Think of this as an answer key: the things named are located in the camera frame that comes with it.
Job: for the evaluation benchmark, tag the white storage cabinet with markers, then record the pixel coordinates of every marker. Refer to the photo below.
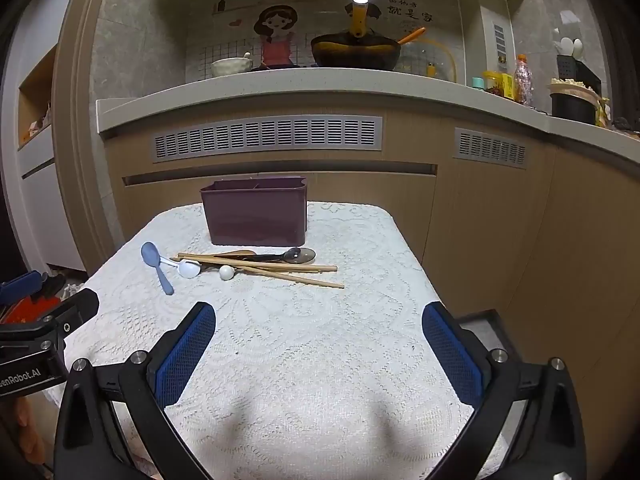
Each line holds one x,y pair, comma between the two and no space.
45,200

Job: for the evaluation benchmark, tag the small grey vent grille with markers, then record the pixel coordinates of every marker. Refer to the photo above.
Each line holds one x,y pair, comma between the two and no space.
490,147

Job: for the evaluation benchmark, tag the person's left forearm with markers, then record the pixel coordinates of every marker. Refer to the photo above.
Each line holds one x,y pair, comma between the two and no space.
35,430

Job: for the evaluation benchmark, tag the blue plastic spoon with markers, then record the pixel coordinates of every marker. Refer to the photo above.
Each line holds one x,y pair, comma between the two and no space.
150,254

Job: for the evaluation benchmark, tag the black utensil rack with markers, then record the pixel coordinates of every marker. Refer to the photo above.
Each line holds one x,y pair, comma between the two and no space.
575,67

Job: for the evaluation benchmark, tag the purple plastic utensil holder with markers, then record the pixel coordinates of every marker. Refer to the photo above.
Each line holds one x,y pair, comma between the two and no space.
255,215

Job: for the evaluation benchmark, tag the yellow packet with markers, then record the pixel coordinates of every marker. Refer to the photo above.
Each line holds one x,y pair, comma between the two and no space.
502,85

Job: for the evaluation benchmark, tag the black pot cream lid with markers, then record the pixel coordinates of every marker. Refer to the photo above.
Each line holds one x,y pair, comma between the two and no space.
572,107

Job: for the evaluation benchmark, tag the stone kitchen countertop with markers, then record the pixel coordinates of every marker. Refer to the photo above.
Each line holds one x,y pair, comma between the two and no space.
350,91

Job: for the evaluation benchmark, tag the large grey vent grille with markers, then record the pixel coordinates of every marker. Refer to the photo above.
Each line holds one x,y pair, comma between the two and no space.
265,139

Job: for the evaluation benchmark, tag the clear lid yellow rim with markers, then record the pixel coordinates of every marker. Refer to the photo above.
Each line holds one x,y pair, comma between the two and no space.
445,60

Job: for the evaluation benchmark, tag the small white round-headed spoon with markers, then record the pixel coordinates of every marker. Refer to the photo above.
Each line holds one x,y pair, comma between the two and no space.
226,272

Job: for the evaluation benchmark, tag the teal cup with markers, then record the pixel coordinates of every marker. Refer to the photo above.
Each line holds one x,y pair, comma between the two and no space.
477,83

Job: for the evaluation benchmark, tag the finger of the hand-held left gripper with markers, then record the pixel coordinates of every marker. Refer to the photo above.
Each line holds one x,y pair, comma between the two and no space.
75,310
20,287

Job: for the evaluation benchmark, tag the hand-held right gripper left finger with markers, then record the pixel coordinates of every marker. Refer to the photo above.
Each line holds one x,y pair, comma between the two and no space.
182,355

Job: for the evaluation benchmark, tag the wooden kitchen cabinet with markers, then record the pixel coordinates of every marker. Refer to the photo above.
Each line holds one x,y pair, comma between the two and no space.
475,220

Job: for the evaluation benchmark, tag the cream ceramic bowl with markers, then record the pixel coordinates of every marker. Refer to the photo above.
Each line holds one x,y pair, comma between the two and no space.
230,66

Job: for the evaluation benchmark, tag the plastic bottle orange cap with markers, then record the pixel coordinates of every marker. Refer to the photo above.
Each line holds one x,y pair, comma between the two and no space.
523,80

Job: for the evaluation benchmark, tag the white lace tablecloth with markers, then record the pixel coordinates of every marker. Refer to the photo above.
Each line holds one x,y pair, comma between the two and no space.
310,360

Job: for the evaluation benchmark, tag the wooden spoon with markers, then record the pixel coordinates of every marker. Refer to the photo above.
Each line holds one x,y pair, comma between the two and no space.
245,253

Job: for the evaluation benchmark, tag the cartoon girl wall sticker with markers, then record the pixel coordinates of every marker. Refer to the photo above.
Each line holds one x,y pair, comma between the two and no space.
276,30

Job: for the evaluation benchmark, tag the wooden chopstick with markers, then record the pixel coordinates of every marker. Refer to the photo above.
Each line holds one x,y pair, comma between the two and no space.
320,283
280,272
197,260
300,266

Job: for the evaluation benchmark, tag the red floor mat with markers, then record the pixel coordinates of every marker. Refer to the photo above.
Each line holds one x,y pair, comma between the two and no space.
25,312

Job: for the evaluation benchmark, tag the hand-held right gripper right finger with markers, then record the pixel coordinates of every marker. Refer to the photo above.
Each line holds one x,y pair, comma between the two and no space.
452,355

